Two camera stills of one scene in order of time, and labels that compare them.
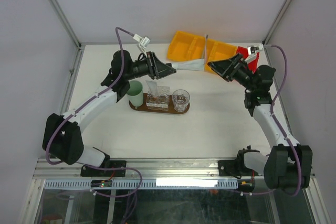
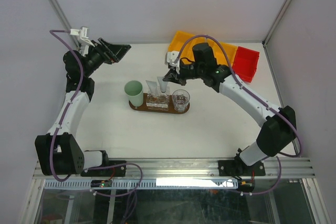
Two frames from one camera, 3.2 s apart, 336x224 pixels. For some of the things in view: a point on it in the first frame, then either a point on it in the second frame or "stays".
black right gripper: (227, 69) → (169, 77)
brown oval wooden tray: (170, 109) stays
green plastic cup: (135, 93) stays
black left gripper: (163, 70) → (111, 53)
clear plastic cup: (180, 97) stays
